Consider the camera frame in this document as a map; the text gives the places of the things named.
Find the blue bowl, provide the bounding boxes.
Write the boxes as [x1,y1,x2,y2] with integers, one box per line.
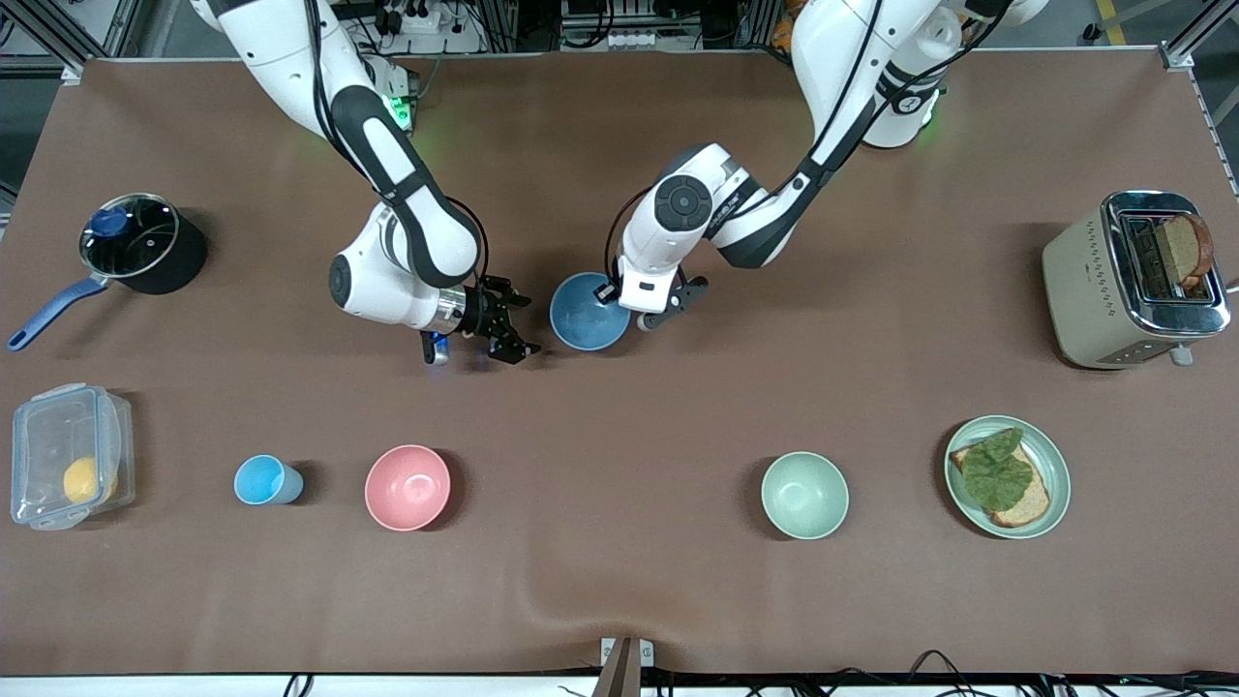
[549,272,636,352]

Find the pink bowl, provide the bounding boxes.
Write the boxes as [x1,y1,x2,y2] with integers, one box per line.
[364,444,452,532]

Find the light green bowl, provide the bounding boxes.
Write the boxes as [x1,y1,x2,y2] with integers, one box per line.
[760,451,850,540]

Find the brown table cover sheet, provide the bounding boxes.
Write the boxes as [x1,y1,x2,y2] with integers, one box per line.
[0,48,1239,677]

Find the blue cup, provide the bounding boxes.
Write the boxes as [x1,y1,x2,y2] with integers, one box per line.
[233,454,304,506]

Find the white power strip with plugs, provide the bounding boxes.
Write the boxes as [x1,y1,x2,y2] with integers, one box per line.
[373,0,485,55]

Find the orange snack packs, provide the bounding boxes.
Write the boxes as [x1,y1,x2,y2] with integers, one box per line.
[771,0,806,51]

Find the green lettuce leaf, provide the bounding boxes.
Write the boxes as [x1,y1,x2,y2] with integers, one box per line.
[961,427,1035,512]

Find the cream and chrome toaster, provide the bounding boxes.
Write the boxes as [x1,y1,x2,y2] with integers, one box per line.
[1042,190,1232,371]

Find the light green plate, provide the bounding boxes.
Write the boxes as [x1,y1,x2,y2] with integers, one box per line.
[944,415,1073,540]

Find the brown bread slice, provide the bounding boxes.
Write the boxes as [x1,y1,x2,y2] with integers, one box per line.
[950,440,1051,529]

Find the yellow lemon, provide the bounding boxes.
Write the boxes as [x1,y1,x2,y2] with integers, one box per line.
[63,456,119,505]

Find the clear plastic lidded container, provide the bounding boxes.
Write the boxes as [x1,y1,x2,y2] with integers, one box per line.
[10,382,136,531]

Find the toasted bread slice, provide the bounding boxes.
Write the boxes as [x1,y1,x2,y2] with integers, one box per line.
[1156,212,1216,292]

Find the black saucepan with blue handle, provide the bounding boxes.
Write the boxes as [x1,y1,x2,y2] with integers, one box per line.
[8,192,208,351]

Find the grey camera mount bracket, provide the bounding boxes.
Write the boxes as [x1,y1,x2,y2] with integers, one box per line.
[592,636,656,697]

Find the black looped floor cable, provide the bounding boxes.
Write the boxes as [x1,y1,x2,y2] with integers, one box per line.
[832,649,979,697]

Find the aluminium frame profile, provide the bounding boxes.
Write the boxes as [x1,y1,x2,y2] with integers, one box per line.
[1157,0,1239,74]
[0,0,146,86]

